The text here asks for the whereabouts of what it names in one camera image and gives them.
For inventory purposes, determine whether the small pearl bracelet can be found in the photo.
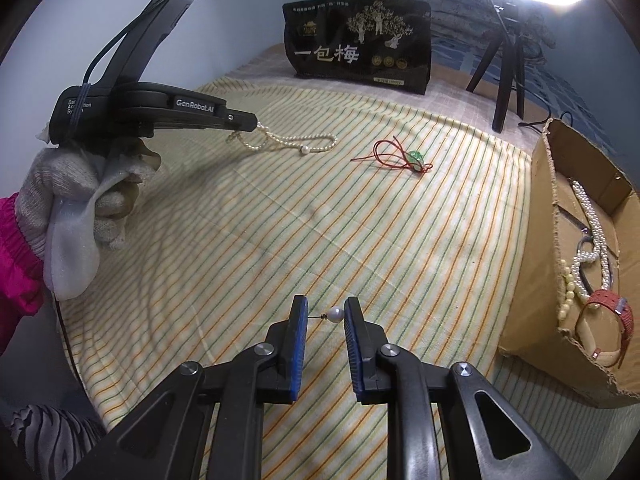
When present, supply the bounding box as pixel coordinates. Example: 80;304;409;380
226;122;340;156

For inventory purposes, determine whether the single pearl earring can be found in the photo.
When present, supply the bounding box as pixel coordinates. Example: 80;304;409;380
307;307;345;324

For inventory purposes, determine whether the red cord jade pendant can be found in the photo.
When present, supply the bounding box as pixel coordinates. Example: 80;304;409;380
350;136;433;176

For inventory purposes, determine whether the red strap watch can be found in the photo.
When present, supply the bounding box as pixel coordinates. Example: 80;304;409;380
575;289;634;367

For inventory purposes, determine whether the green bangle bracelet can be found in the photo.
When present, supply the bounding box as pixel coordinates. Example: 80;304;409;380
577;228;616;294

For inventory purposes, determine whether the long pearl necklace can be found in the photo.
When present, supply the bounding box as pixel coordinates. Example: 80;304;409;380
568;180;614;304

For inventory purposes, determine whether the pink sleeved left forearm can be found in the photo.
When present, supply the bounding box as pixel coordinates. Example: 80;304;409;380
1;192;51;352

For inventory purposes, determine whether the white gloved left hand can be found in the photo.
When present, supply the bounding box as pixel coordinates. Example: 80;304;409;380
15;139;162;300

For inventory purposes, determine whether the open cardboard box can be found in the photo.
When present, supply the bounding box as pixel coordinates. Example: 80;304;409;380
499;119;639;408

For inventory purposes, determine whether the black printed gift bag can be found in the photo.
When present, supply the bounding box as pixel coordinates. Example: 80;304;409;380
282;0;432;94

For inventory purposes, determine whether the yellow striped cloth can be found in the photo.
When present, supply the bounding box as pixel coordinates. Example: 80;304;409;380
61;78;639;479

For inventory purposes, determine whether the plaid pink bed sheet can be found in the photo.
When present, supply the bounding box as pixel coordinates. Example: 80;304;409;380
240;41;551;162

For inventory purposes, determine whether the dark patterned pillow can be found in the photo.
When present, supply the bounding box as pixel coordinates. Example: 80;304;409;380
420;0;556;49

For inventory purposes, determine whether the blue checkered bedding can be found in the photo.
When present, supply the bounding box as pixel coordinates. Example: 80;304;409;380
428;0;613;151

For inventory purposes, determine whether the black tripod stand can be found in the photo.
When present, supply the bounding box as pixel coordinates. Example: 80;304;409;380
466;3;525;133

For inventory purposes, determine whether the black power cable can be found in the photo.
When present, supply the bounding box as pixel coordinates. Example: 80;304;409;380
516;109;576;129

